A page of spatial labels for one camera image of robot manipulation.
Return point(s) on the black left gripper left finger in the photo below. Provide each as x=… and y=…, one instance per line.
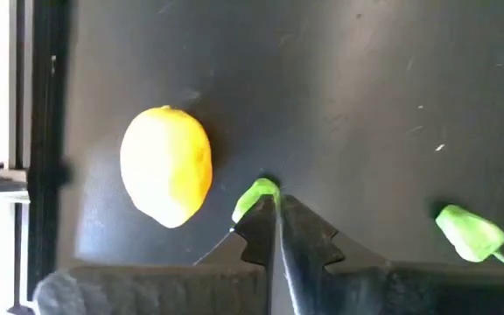
x=156, y=291

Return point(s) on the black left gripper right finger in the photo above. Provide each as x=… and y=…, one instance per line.
x=409, y=291

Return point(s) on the small green pepper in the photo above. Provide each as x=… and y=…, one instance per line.
x=471, y=234
x=252, y=194

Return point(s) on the orange-tinted lemon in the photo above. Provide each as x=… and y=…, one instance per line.
x=166, y=166

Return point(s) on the black aluminium table frame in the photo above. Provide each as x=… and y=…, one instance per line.
x=48, y=131

